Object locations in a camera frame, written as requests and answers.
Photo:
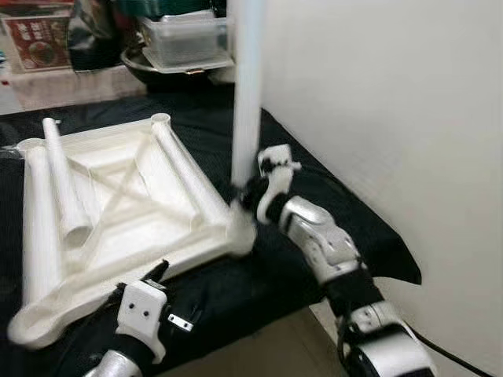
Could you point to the black wok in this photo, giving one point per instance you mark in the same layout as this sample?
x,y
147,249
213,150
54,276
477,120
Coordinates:
x,y
157,75

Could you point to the clear plastic storage box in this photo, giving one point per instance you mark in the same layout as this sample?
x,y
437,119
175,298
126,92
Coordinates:
x,y
185,43

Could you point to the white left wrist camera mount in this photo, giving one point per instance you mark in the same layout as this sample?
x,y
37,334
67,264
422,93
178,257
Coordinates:
x,y
141,310

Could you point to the beige cloth covered bench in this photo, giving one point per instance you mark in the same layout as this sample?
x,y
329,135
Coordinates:
x,y
71,90

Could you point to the red printed cardboard box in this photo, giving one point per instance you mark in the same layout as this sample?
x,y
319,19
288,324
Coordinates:
x,y
35,43

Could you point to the black plastic bag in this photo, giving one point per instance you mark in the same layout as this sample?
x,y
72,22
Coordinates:
x,y
94,39

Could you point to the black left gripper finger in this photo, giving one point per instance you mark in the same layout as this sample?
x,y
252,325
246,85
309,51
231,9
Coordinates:
x,y
155,275
179,320

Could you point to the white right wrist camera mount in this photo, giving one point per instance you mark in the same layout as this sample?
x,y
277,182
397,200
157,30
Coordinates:
x,y
279,177

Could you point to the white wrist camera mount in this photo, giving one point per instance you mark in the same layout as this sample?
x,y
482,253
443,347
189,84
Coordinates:
x,y
141,310
279,177

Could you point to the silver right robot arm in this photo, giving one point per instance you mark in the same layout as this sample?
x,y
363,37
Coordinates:
x,y
322,236

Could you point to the black tablecloth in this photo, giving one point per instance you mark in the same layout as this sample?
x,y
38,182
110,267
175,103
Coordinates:
x,y
377,243

